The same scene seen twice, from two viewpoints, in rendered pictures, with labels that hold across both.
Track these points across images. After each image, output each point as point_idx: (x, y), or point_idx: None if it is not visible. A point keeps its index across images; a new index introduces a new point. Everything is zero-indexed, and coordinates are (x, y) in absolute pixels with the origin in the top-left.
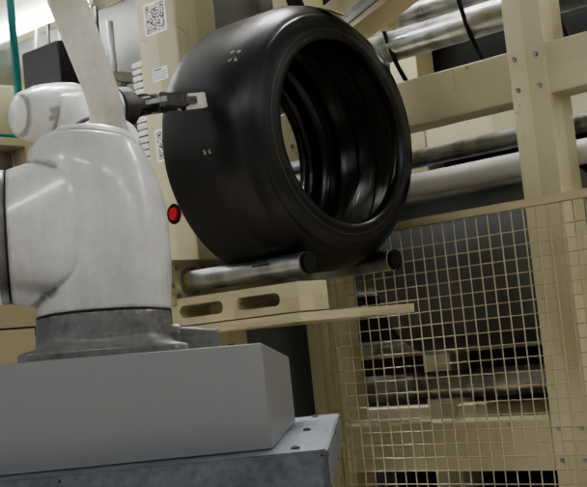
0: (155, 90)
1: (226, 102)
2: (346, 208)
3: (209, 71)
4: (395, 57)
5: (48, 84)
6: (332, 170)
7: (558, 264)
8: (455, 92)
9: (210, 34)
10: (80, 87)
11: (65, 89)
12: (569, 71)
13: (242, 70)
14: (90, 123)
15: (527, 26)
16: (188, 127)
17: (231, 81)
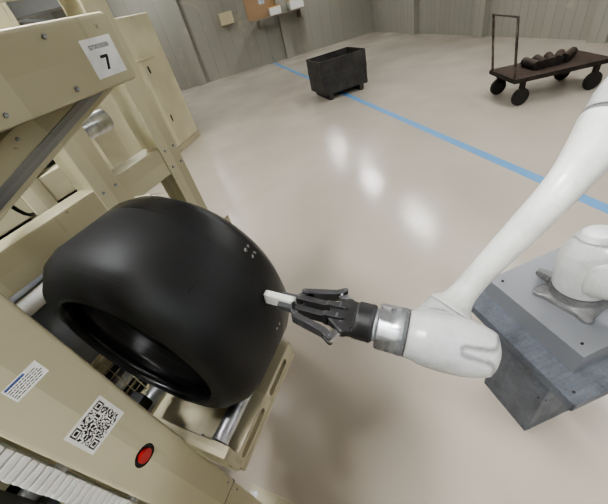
0: (30, 405)
1: (277, 282)
2: (131, 336)
3: (245, 276)
4: None
5: (464, 321)
6: (95, 328)
7: None
8: (66, 232)
9: (158, 261)
10: (431, 310)
11: (452, 314)
12: (136, 187)
13: (263, 255)
14: (476, 299)
15: (101, 169)
16: (263, 326)
17: (268, 267)
